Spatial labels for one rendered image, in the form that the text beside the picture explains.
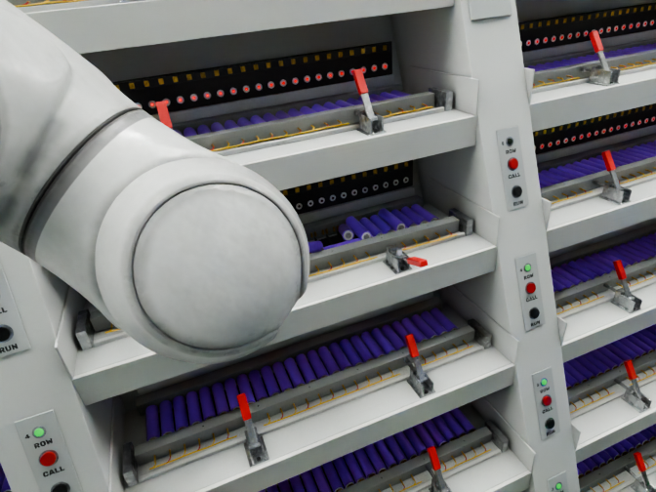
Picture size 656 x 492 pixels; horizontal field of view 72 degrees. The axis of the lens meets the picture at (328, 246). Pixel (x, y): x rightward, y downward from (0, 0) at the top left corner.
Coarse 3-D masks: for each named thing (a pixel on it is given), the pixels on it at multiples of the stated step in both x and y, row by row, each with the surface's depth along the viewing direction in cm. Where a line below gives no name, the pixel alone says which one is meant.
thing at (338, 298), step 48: (432, 192) 82; (432, 240) 73; (480, 240) 71; (336, 288) 63; (384, 288) 64; (432, 288) 68; (96, 336) 59; (288, 336) 62; (96, 384) 54; (144, 384) 56
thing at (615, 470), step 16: (640, 432) 100; (608, 448) 96; (624, 448) 96; (640, 448) 95; (592, 464) 94; (608, 464) 93; (624, 464) 93; (640, 464) 88; (592, 480) 90; (608, 480) 92; (624, 480) 91; (640, 480) 89
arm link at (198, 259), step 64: (128, 128) 22; (64, 192) 20; (128, 192) 19; (192, 192) 18; (256, 192) 19; (64, 256) 21; (128, 256) 17; (192, 256) 17; (256, 256) 18; (128, 320) 18; (192, 320) 18; (256, 320) 19
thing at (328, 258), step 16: (432, 224) 72; (448, 224) 72; (368, 240) 70; (384, 240) 69; (400, 240) 70; (416, 240) 72; (320, 256) 67; (336, 256) 68; (352, 256) 69; (368, 256) 70; (320, 272) 66; (96, 320) 59
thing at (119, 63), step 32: (544, 0) 91; (576, 0) 93; (608, 0) 96; (640, 0) 98; (256, 32) 74; (288, 32) 76; (320, 32) 77; (352, 32) 79; (384, 32) 81; (96, 64) 67; (128, 64) 69; (160, 64) 70; (192, 64) 71; (224, 64) 73; (416, 192) 86
